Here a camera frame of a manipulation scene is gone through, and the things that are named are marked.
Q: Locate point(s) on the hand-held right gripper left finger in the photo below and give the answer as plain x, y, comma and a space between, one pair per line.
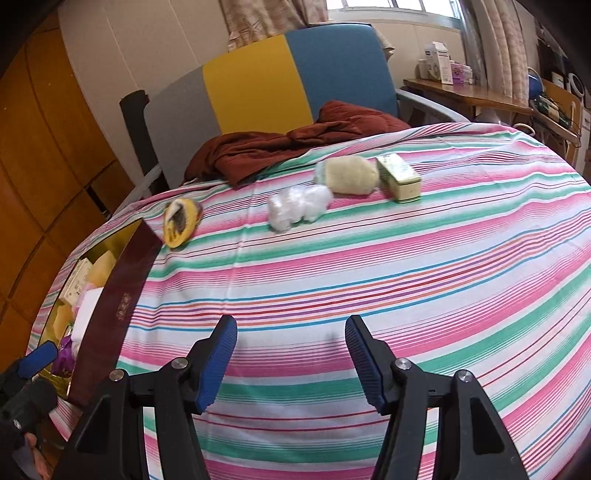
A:
217, 364

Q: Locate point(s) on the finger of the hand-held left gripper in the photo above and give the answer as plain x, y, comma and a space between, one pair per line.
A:
39, 360

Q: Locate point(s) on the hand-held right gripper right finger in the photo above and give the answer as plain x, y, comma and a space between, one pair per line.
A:
367, 364

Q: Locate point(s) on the gold tin box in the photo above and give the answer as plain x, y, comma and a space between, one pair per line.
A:
124, 295

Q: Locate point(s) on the person's left hand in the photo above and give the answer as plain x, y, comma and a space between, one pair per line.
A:
39, 454

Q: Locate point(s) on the purple plastic item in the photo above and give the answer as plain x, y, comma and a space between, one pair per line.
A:
64, 357

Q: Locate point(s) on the small yellow sponge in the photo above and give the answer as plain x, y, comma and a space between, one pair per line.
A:
62, 323

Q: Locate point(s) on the cream carton box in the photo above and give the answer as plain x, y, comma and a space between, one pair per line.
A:
78, 281

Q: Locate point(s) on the striped bed sheet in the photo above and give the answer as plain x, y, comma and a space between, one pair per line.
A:
369, 277

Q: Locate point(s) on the large yellow sponge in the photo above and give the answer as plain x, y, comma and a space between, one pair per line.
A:
101, 272

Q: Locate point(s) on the yellow plush pouch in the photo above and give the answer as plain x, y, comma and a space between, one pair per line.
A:
178, 226

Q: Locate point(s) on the white plastic bag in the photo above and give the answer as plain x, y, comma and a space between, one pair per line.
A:
295, 205

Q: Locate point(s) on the green carton box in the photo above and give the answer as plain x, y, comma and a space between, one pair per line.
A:
401, 182

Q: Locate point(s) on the wooden cabinet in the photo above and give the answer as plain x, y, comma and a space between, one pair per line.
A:
37, 161

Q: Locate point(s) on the maroon jacket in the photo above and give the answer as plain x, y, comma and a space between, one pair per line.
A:
277, 147

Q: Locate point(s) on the grey yellow blue chair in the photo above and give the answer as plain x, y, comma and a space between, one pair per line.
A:
249, 83

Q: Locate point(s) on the wooden desk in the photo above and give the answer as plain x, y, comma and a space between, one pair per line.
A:
485, 97

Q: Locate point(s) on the purple box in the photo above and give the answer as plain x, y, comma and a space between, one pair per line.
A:
461, 74

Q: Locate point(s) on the white box with blue print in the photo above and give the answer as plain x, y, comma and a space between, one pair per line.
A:
438, 62

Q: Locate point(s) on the blue round item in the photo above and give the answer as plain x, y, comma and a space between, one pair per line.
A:
535, 83

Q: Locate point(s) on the patterned beige curtain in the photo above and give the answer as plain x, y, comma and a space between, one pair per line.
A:
272, 18
498, 46

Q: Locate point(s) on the white fan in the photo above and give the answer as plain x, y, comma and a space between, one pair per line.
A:
577, 85

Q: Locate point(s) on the window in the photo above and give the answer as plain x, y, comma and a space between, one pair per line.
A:
392, 7

